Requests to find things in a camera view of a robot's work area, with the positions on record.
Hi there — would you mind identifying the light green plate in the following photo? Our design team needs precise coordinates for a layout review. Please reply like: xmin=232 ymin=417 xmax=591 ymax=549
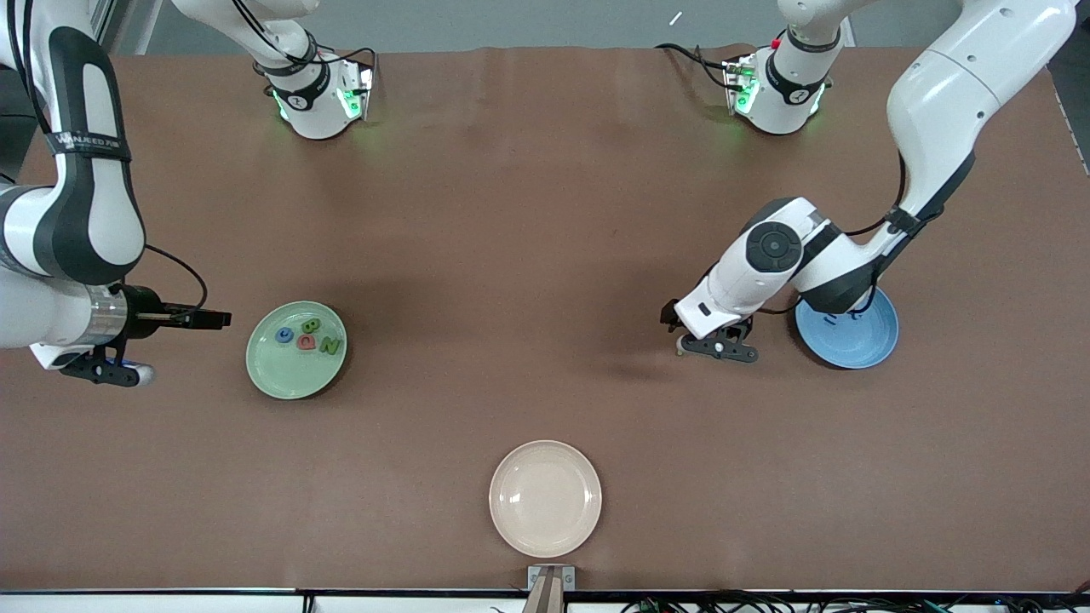
xmin=245 ymin=301 xmax=348 ymax=401

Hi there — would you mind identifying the blue plate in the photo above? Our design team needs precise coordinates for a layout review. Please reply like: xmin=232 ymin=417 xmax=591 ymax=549
xmin=795 ymin=285 xmax=900 ymax=370

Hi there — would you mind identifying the brown table cover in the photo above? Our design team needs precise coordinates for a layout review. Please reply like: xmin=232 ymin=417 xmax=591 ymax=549
xmin=0 ymin=44 xmax=1090 ymax=594

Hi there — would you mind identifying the beige plate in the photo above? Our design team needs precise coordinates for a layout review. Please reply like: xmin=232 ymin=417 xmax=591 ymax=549
xmin=489 ymin=439 xmax=603 ymax=559

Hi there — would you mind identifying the white panel below table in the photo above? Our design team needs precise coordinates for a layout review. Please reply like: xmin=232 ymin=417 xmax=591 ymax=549
xmin=312 ymin=595 xmax=531 ymax=613
xmin=0 ymin=593 xmax=301 ymax=613

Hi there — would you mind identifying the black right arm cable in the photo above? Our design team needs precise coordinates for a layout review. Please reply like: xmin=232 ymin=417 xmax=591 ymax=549
xmin=0 ymin=0 xmax=209 ymax=326

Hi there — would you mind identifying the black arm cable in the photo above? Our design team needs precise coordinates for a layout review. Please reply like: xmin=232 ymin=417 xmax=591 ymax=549
xmin=0 ymin=0 xmax=209 ymax=326
xmin=754 ymin=152 xmax=909 ymax=318

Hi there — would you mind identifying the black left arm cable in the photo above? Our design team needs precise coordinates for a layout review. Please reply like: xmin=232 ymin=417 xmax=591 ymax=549
xmin=754 ymin=152 xmax=909 ymax=318

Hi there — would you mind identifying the black left base cable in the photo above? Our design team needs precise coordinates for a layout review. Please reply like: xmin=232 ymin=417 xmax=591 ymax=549
xmin=654 ymin=41 xmax=735 ymax=90

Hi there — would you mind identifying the black base cable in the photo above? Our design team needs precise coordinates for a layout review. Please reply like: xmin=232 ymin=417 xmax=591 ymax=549
xmin=230 ymin=0 xmax=380 ymax=95
xmin=654 ymin=41 xmax=735 ymax=90

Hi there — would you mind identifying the black cable bundle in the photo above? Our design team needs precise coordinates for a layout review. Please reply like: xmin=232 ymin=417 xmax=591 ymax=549
xmin=622 ymin=587 xmax=1090 ymax=613

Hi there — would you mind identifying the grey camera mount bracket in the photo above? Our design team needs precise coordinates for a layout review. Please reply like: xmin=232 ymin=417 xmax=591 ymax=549
xmin=521 ymin=564 xmax=577 ymax=613

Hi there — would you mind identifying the black right base cable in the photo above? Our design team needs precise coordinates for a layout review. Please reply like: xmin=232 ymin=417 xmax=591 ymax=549
xmin=230 ymin=0 xmax=380 ymax=95

